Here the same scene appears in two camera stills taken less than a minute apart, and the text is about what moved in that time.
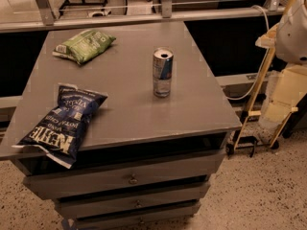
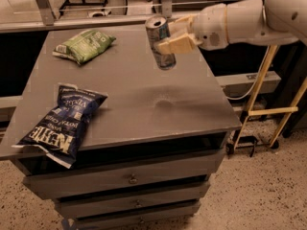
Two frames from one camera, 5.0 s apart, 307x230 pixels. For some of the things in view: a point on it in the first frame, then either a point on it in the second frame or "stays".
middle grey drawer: [177, 197] stays
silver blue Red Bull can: [162, 71] → [158, 29]
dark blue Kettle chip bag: [58, 131] stays
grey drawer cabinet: [149, 153] stays
